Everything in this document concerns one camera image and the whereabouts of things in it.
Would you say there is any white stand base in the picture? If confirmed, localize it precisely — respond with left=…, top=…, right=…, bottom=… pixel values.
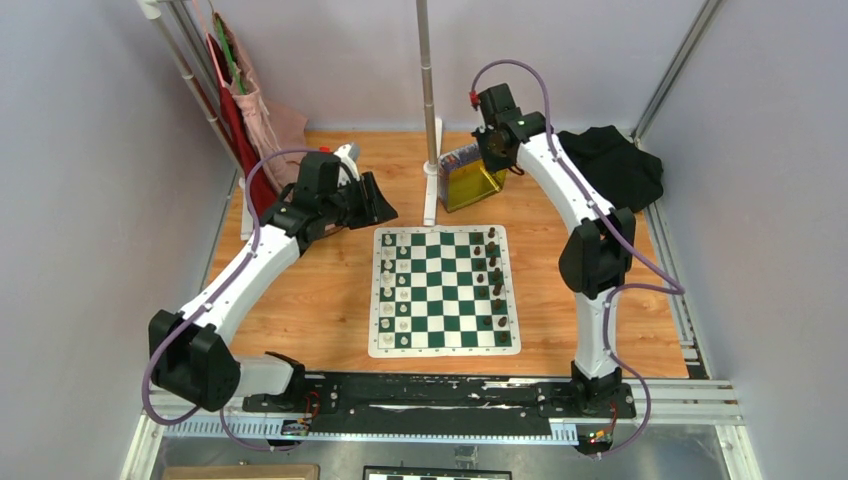
left=423, top=117, right=444, bottom=227

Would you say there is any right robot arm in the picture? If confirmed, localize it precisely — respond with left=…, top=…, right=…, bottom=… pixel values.
left=469, top=84, right=636, bottom=418

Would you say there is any green white chess board mat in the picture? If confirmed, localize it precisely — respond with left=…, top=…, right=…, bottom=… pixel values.
left=368, top=225, right=522, bottom=358

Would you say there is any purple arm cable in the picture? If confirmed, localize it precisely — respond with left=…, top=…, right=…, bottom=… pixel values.
left=140, top=148, right=346, bottom=453
left=468, top=59, right=687, bottom=460

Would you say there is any red cloth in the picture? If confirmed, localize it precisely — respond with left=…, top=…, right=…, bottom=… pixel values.
left=206, top=34, right=277, bottom=217

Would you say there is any decorated gold tin box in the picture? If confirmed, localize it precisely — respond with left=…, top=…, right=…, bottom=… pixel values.
left=438, top=143, right=507, bottom=212

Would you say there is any metal stand pole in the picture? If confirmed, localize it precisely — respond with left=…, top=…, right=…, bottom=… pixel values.
left=415, top=0, right=441, bottom=174

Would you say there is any white clothes rack pole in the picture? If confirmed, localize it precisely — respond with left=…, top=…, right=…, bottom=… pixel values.
left=136, top=0, right=244, bottom=203

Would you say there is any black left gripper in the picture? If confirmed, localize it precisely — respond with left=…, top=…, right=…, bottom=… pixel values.
left=320, top=172, right=397, bottom=231

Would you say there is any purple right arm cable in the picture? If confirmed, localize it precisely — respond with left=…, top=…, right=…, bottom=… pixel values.
left=468, top=59, right=687, bottom=460

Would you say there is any black cloth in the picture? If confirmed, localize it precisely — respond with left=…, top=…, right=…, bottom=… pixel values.
left=558, top=125, right=664, bottom=212

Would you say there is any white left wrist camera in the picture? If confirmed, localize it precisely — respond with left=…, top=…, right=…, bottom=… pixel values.
left=334, top=142, right=360, bottom=186

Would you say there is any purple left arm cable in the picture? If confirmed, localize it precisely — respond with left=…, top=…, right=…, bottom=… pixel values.
left=140, top=148, right=346, bottom=453

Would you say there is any pink cloth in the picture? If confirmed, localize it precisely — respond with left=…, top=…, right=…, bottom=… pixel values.
left=207, top=11, right=308, bottom=194

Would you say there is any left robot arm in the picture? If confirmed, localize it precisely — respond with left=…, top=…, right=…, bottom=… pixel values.
left=142, top=143, right=398, bottom=413

